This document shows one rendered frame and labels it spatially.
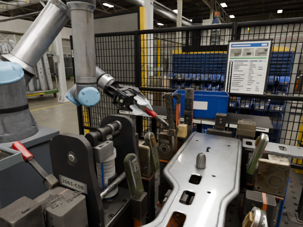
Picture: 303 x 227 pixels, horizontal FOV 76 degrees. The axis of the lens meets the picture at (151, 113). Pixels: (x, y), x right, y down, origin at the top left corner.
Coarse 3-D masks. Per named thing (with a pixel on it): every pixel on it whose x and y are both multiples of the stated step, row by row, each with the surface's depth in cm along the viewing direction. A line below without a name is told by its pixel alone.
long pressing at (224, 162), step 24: (192, 144) 81; (216, 144) 81; (240, 144) 82; (168, 168) 62; (192, 168) 62; (216, 168) 62; (240, 168) 63; (216, 192) 51; (168, 216) 43; (192, 216) 43; (216, 216) 43
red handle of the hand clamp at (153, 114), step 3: (147, 108) 81; (147, 111) 81; (150, 111) 80; (153, 111) 81; (150, 114) 81; (153, 114) 80; (156, 114) 80; (153, 117) 80; (156, 117) 80; (159, 117) 80; (159, 120) 80; (162, 120) 79; (162, 123) 79; (165, 123) 79; (165, 126) 79; (168, 126) 78
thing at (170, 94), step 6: (162, 96) 77; (168, 96) 74; (174, 96) 74; (168, 102) 75; (168, 108) 75; (174, 108) 78; (168, 114) 76; (174, 114) 78; (168, 120) 77; (174, 120) 79; (174, 126) 79
